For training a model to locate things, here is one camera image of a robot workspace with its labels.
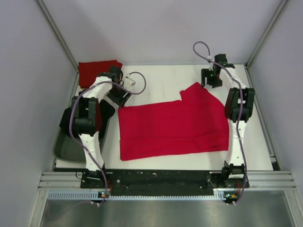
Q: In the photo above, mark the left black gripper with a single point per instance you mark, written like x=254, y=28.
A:
x=120, y=100

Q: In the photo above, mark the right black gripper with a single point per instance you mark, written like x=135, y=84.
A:
x=215, y=84

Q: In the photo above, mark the bright pink-red t shirt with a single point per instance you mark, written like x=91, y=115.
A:
x=193, y=124

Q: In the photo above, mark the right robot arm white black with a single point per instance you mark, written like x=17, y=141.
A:
x=238, y=109

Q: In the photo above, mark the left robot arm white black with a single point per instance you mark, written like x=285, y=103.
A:
x=86, y=117

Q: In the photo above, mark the black t shirt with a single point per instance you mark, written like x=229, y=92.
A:
x=107, y=111

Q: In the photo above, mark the folded dark red t shirt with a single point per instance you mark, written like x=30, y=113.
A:
x=88, y=71

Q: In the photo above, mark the dark grey plastic tray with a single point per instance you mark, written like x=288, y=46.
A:
x=67, y=149

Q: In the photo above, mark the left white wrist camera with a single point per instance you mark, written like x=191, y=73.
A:
x=128, y=82

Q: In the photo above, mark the right aluminium corner post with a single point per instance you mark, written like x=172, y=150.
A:
x=274, y=19

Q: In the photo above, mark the aluminium corner post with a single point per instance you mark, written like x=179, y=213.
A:
x=274, y=19
x=46, y=13

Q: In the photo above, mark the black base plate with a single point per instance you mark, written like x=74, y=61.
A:
x=158, y=182

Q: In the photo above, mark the grey slotted cable duct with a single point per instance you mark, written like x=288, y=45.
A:
x=99, y=196

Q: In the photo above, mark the left aluminium corner post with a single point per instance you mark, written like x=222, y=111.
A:
x=46, y=13

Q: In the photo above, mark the aluminium front frame rail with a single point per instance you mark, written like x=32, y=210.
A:
x=258, y=180

